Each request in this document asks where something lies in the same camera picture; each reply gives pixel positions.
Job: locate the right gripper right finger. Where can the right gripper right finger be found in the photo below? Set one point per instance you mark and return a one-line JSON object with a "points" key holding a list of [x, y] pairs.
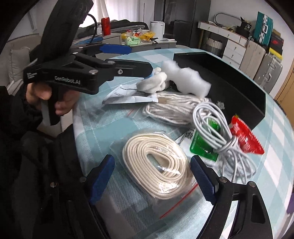
{"points": [[251, 219]]}

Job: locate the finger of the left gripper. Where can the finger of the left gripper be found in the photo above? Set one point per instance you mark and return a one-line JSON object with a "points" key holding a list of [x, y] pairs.
{"points": [[97, 48], [116, 67]]}

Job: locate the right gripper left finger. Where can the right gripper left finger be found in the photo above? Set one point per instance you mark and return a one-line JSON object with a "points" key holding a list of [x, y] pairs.
{"points": [[98, 179]]}

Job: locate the silver medicine sachet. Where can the silver medicine sachet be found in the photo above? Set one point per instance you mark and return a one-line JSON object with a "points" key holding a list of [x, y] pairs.
{"points": [[128, 94]]}

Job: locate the white plush toy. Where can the white plush toy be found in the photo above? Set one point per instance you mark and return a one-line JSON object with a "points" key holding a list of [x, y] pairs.
{"points": [[155, 83]]}

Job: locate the white foam block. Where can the white foam block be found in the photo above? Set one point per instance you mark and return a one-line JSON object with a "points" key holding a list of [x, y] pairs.
{"points": [[187, 80]]}

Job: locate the red snack packet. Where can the red snack packet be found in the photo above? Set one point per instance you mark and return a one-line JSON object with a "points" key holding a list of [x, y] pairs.
{"points": [[246, 139]]}

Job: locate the green snack packet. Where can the green snack packet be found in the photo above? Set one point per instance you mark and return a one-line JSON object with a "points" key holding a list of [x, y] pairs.
{"points": [[200, 147]]}

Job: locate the person's left hand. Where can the person's left hand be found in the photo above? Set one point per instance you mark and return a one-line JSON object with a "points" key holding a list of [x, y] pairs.
{"points": [[40, 91]]}

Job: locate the red can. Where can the red can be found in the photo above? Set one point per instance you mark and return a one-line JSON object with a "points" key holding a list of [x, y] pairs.
{"points": [[106, 28]]}

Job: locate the yellow plastic bag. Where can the yellow plastic bag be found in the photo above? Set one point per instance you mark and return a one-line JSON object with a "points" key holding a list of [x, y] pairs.
{"points": [[142, 36]]}

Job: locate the teal plaid tablecloth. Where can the teal plaid tablecloth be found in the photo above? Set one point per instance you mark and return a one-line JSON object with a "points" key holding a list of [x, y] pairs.
{"points": [[129, 214]]}

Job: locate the laundry basket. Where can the laundry basket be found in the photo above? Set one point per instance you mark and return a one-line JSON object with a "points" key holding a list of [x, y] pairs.
{"points": [[215, 47]]}

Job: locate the white drawer desk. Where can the white drawer desk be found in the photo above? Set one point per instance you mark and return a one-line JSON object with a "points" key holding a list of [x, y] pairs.
{"points": [[234, 44]]}

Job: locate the black storage box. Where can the black storage box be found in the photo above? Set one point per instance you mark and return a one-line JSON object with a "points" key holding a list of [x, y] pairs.
{"points": [[232, 91]]}

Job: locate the beige suitcase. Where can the beige suitcase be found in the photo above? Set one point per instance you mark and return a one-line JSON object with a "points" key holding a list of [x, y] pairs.
{"points": [[252, 59]]}

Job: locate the teal suitcase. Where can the teal suitcase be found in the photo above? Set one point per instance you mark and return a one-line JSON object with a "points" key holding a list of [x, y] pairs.
{"points": [[263, 29]]}

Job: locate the silver suitcase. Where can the silver suitcase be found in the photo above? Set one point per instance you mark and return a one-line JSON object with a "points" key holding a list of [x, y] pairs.
{"points": [[268, 73]]}

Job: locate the stacked shoe boxes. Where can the stacked shoe boxes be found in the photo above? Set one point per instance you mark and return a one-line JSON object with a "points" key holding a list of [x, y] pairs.
{"points": [[276, 45]]}

